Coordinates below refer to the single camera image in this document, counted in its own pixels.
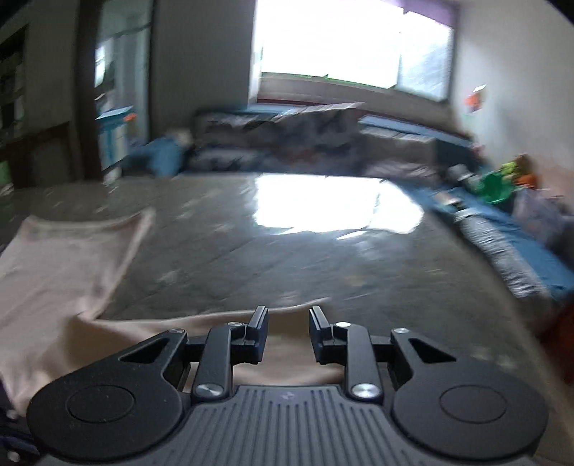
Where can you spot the cream knit garment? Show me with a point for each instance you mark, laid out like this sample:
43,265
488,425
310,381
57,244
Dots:
58,278

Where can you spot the dark wooden cabinet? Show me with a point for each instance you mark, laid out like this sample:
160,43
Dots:
40,112

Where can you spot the grey speckled cloth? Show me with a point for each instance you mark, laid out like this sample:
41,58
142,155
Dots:
497,251

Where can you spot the blue bench mat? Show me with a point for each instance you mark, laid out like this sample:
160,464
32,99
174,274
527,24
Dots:
538,264

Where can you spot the blue folded blanket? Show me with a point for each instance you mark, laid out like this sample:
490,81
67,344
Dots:
161,157

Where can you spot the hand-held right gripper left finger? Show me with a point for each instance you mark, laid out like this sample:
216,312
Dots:
261,327

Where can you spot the colourful pinwheel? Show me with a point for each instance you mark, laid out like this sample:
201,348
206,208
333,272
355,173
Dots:
476,98

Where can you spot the grey quilted star table cover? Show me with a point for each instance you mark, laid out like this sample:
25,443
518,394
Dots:
269,269

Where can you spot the blue toy cabinet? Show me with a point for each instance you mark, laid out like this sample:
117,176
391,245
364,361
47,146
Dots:
114,134

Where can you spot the clear plastic storage box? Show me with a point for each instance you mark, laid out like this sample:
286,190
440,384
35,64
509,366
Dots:
538,215

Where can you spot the grey pillow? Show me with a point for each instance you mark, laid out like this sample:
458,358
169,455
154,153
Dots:
394,152

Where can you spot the long butterfly print cushion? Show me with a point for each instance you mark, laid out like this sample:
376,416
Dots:
251,134

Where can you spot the green plastic basin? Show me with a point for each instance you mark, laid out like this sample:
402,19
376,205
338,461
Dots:
495,188

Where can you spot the teal sofa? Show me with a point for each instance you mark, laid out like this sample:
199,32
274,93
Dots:
448,139

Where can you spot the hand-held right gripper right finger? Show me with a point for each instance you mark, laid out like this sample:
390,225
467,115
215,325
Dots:
317,327

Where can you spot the purple roller blind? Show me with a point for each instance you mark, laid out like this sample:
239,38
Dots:
430,8

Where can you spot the grey plush toy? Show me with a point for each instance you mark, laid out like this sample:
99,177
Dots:
464,175

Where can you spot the orange plush toy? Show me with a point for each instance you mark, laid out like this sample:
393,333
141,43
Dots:
528,180

